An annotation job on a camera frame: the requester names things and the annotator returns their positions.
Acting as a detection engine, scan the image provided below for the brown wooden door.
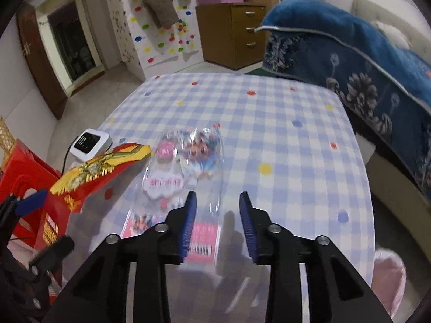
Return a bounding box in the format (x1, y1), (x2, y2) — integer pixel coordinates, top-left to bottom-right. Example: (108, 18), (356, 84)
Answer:
(17, 1), (68, 120)

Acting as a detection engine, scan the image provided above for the white dotted board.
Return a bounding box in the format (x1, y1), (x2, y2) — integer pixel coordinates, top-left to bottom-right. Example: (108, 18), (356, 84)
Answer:
(102, 0), (204, 79)

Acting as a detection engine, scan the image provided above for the gold patterned box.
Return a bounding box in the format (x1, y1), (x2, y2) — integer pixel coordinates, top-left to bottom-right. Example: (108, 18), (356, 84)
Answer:
(0, 116), (16, 156)

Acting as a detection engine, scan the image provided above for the beige upholstered bed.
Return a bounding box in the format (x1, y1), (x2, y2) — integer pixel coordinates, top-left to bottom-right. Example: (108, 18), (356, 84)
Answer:
(349, 0), (431, 243)

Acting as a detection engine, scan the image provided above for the red gift box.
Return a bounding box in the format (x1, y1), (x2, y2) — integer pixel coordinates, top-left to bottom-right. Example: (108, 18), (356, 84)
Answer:
(0, 138), (82, 307)

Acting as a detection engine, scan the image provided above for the clear plastic toy package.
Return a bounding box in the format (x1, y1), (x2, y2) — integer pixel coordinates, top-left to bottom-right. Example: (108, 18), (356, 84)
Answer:
(121, 126), (225, 267)

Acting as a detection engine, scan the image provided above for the black power cable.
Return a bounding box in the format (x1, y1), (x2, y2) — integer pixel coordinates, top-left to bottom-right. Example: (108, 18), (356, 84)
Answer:
(60, 147), (73, 176)

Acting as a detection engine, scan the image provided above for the trash bin with pink bag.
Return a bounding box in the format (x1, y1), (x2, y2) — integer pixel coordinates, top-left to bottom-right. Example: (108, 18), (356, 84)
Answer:
(372, 248), (408, 321)

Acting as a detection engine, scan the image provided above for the white bed label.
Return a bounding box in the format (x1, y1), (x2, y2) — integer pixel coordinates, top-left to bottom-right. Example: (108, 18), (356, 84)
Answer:
(356, 134), (376, 166)

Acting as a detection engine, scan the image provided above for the red yellow snack wrapper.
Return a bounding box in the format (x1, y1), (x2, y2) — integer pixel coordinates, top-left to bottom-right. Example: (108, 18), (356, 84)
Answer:
(49, 143), (152, 213)

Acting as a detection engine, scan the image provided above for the white power adapter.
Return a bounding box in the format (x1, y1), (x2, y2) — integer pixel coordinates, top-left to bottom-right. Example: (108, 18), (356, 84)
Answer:
(69, 128), (113, 162)

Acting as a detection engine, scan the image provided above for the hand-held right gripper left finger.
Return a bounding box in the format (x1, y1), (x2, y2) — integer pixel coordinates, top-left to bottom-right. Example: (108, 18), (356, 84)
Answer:
(42, 190), (198, 323)

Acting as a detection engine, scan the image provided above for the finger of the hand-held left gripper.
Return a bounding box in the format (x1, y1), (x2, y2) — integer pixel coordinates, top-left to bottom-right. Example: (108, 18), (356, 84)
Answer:
(28, 236), (75, 270)
(0, 189), (50, 230)

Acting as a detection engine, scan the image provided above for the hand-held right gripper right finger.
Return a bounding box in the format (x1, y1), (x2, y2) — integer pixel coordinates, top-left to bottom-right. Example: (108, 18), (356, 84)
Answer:
(239, 191), (394, 323)

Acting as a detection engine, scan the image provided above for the blue checked tablecloth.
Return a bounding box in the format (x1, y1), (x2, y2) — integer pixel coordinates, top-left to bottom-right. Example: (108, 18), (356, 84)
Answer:
(63, 72), (376, 323)

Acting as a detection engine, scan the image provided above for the white pillow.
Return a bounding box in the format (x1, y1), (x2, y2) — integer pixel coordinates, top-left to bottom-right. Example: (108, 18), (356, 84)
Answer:
(372, 20), (410, 48)

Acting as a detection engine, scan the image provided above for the brown drawer cabinet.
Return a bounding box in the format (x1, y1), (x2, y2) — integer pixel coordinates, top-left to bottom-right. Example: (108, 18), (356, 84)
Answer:
(196, 2), (267, 71)

